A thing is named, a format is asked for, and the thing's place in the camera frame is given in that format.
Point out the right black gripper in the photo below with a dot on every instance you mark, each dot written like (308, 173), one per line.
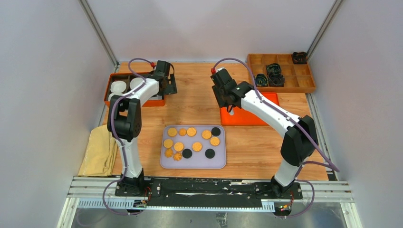
(221, 102)

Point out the black sandwich cookie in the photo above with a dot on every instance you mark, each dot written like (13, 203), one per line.
(215, 131)
(210, 153)
(187, 153)

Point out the wooden compartment organizer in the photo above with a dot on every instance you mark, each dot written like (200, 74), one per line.
(298, 77)

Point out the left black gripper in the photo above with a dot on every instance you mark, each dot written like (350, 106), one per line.
(170, 89)

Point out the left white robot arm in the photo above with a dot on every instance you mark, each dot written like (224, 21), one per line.
(125, 122)

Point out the metal tongs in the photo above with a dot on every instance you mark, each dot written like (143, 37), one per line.
(229, 110)

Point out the white paper cup liner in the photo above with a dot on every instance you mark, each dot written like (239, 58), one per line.
(135, 82)
(118, 87)

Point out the swirl butter cookie top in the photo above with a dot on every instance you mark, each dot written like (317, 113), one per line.
(182, 132)

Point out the black coiled item right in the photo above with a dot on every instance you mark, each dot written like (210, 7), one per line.
(276, 80)

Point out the orange box lid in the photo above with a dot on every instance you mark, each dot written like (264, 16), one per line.
(242, 117)

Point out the yellow cloth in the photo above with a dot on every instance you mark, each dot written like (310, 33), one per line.
(100, 154)

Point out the orange cookie box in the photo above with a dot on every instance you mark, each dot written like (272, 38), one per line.
(146, 92)

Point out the black coiled item top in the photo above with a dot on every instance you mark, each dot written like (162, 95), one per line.
(273, 68)

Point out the black coiled item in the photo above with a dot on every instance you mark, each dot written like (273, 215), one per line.
(273, 68)
(261, 80)
(276, 80)

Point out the lavender cookie tray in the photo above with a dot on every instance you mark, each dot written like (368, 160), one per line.
(198, 159)

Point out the black coiled item left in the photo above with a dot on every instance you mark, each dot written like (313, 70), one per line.
(261, 80)

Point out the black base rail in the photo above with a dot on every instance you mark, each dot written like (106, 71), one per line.
(205, 195)

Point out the swirl butter cookie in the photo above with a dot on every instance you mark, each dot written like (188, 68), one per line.
(182, 132)
(177, 156)
(169, 153)

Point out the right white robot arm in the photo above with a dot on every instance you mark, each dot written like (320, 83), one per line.
(298, 133)

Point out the round yellow biscuit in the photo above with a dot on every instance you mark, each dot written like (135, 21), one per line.
(191, 131)
(179, 146)
(206, 134)
(197, 146)
(168, 143)
(214, 141)
(172, 132)

